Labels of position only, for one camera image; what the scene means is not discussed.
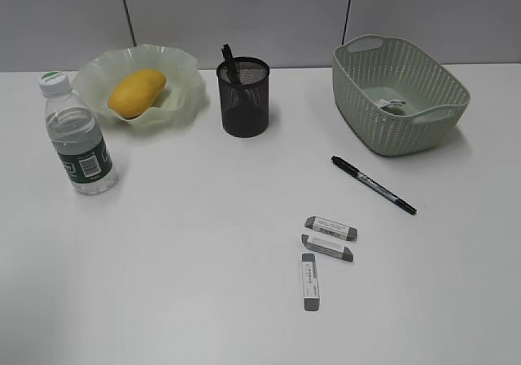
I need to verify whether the pale green wavy glass plate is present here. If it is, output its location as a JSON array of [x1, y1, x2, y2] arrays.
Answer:
[[72, 44, 207, 129]]

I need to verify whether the black mesh pen holder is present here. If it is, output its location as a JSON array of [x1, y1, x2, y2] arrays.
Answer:
[[217, 57, 269, 138]]

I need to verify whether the clear water bottle green label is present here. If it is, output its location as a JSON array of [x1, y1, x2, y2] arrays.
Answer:
[[39, 71, 118, 195]]

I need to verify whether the black marker pen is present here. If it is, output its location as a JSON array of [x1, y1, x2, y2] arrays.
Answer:
[[221, 44, 241, 85], [331, 156, 417, 215]]

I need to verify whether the pale green plastic basket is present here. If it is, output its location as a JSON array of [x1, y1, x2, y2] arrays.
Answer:
[[332, 35, 471, 156]]

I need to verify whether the grey white eraser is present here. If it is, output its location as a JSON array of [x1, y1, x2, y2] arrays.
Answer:
[[301, 253, 320, 312], [301, 234, 353, 262], [304, 216, 358, 241]]

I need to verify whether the grey white eraser bottom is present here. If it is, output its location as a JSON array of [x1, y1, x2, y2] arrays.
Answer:
[[301, 253, 320, 312]]

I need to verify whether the grey white eraser top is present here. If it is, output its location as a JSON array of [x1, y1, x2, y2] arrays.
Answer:
[[304, 216, 358, 241]]

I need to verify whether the yellow mango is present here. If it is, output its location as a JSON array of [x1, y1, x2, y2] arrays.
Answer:
[[108, 68, 167, 119]]

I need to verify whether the white waste paper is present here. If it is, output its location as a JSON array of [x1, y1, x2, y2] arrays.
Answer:
[[374, 99, 406, 116]]

